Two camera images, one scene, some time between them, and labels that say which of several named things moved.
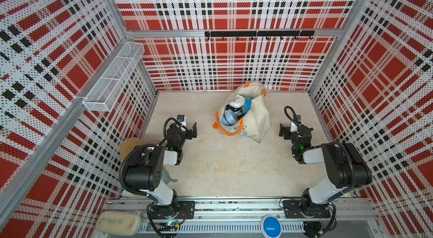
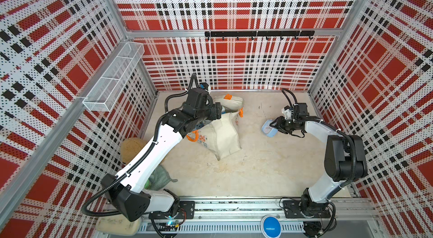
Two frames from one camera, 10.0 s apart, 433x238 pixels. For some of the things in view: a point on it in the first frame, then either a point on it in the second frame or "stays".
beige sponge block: x=119 y=223 stays
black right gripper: x=286 y=132 → x=279 y=125
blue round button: x=271 y=227 stays
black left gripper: x=189 y=135 → x=215 y=111
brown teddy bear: x=127 y=145 stays
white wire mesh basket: x=102 y=95 stays
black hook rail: x=259 y=34 stays
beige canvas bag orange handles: x=255 y=122 → x=220 y=136
